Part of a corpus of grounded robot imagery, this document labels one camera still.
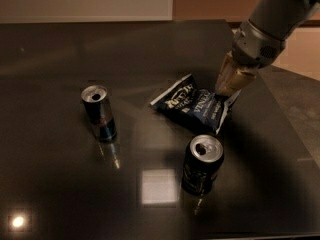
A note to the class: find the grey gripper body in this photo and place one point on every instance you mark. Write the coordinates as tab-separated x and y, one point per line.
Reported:
255	47

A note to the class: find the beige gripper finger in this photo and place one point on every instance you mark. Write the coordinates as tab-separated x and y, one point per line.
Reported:
243	77
228	69

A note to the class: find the blue chip bag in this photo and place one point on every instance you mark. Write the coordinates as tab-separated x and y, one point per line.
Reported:
190	106

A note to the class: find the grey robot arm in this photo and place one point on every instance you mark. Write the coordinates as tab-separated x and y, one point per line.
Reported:
279	18

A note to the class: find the black pepsi can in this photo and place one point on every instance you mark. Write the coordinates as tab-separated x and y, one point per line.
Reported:
203	158

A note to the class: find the slim red bull can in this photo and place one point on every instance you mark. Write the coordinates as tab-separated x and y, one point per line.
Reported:
98	108

